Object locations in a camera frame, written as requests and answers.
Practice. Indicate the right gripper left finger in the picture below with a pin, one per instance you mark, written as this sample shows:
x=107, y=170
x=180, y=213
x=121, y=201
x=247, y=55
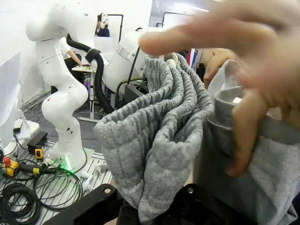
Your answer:
x=93, y=206

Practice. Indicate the grey training pants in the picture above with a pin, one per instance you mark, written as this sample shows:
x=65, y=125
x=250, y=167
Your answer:
x=152, y=140

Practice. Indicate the small white standing desk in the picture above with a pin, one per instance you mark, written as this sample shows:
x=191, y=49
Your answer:
x=86, y=69

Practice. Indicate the seated person in white shirt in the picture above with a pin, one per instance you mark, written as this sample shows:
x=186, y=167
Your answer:
x=70, y=56

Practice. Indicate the black metal stand frame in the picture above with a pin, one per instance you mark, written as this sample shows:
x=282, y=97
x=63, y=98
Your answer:
x=121, y=25

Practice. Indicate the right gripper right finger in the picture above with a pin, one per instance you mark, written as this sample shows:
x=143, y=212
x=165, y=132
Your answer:
x=199, y=206

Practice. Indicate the hanging red blue clothes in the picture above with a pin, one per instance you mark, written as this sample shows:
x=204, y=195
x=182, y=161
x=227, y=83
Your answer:
x=192, y=57

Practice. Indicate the white VR headset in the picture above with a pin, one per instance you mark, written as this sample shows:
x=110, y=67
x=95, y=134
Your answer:
x=105, y=21

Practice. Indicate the white toggle clamp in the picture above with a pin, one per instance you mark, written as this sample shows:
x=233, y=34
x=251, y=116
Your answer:
x=101, y=168
x=87, y=181

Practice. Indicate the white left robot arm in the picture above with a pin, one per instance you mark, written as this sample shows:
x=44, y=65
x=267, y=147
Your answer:
x=63, y=100

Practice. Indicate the person's right hand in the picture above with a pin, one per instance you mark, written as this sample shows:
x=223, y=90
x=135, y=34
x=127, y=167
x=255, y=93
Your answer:
x=214, y=62

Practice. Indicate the yellow emergency stop button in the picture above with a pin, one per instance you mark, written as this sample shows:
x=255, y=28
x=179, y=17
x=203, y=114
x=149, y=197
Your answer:
x=10, y=166

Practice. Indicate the person's left hand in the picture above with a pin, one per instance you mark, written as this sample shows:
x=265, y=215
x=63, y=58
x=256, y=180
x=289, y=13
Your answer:
x=269, y=58

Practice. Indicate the white panel stand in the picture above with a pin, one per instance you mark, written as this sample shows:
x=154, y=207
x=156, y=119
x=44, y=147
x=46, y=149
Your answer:
x=9, y=93

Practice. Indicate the black power brick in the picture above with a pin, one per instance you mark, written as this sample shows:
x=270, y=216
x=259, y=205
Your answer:
x=37, y=140

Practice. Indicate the aluminium slotted base plate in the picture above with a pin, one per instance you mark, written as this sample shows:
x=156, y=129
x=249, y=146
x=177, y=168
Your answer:
x=98, y=159

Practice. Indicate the person with VR headset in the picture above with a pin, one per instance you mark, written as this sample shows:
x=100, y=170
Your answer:
x=103, y=32

